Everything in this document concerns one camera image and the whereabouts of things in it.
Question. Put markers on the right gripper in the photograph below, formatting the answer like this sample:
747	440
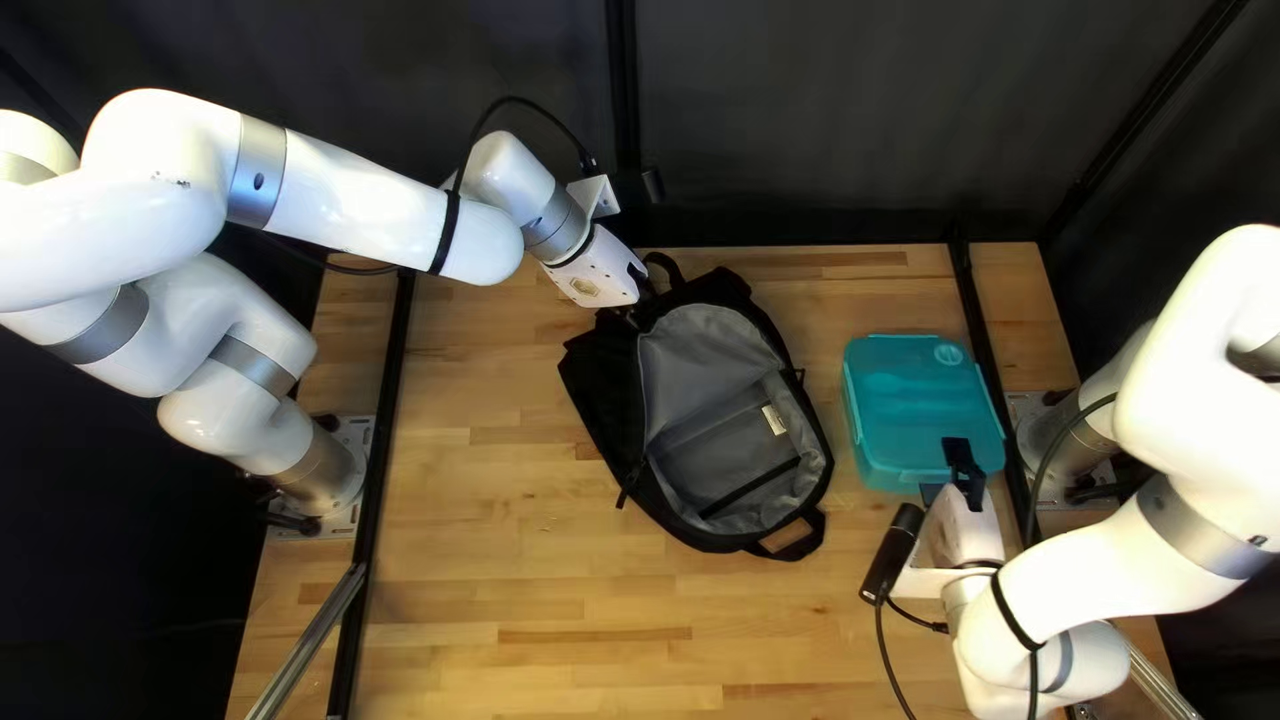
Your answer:
960	535

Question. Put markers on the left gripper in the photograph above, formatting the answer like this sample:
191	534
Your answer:
600	270

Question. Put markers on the translucent teal lunch box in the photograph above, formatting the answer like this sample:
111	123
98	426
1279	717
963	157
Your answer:
910	400

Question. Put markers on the black backpack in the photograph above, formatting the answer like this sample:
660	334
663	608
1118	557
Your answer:
700	370

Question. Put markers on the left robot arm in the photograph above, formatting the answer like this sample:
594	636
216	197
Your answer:
350	210

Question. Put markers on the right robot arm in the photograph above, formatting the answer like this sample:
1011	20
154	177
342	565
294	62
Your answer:
1100	580

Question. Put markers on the silver mounting plate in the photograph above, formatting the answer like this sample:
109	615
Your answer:
352	440
1025	420

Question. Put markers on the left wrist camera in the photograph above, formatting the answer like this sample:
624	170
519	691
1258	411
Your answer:
652	185

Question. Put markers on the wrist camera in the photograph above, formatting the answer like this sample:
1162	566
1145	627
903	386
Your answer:
652	185
893	550

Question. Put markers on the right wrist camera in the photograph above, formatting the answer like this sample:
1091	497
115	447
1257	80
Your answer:
893	550

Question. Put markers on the black frame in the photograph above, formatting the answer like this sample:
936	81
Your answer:
622	100

